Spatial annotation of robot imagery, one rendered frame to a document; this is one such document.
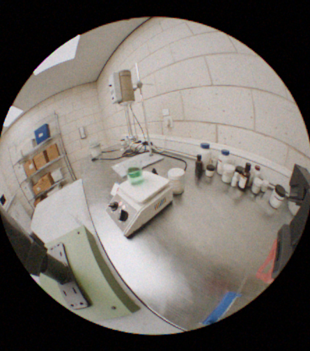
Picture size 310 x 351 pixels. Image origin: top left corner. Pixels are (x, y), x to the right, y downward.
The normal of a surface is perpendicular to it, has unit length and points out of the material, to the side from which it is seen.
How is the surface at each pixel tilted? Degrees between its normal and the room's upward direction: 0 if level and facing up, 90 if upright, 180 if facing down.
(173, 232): 0
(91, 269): 1
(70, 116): 90
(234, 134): 90
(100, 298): 1
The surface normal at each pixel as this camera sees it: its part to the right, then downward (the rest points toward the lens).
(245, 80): -0.77, 0.40
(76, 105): 0.62, 0.32
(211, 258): -0.14, -0.86
